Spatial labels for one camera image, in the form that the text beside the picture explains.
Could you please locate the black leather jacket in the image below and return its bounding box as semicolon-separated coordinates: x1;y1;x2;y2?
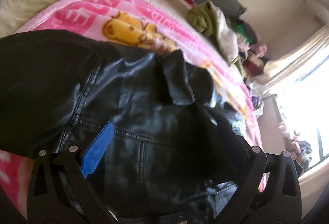
1;30;245;223

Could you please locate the pile of folded clothes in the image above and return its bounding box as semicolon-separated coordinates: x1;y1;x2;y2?
230;19;269;78

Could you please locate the patterned cloth bundle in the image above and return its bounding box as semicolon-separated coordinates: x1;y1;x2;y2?
247;84;264;118

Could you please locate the cream curtain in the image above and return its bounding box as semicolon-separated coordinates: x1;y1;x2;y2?
255;25;328;95

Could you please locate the pink cartoon fleece blanket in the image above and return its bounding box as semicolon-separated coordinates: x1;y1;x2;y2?
0;0;265;219

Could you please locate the green and cream blanket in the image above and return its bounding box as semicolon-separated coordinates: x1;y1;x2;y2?
186;1;246;77

